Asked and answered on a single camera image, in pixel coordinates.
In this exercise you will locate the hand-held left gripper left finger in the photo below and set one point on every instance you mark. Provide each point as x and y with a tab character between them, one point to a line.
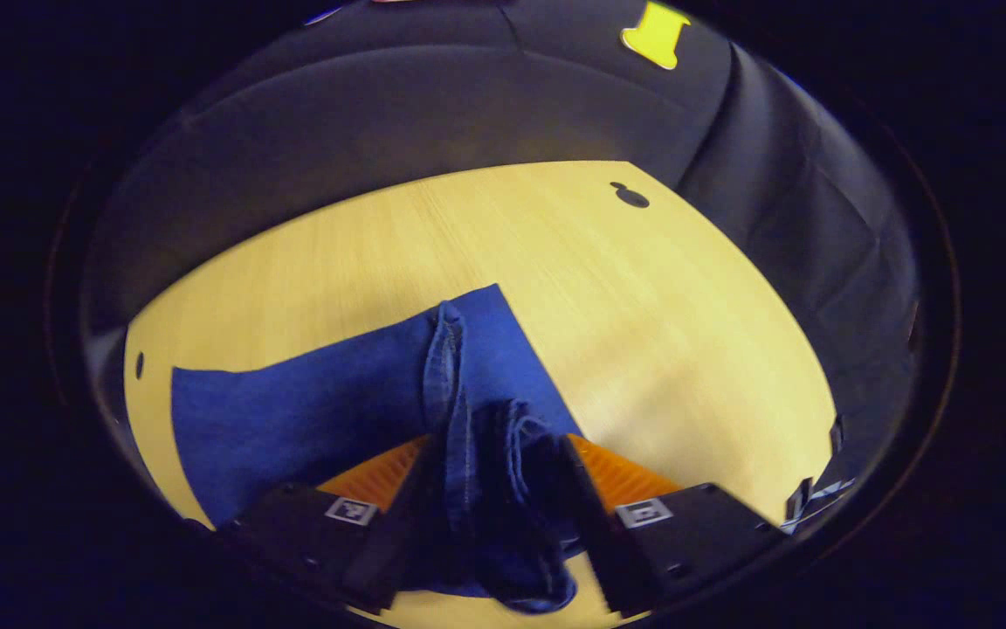
389	550

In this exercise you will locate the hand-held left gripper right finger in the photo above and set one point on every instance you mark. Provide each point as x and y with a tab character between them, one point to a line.
595	524

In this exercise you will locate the blue denim jeans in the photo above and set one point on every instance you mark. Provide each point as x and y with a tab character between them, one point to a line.
293	419

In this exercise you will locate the dark striped object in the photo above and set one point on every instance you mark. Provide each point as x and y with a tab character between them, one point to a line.
809	502

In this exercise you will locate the black backdrop cloth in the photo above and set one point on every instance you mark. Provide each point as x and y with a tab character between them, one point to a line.
424	105

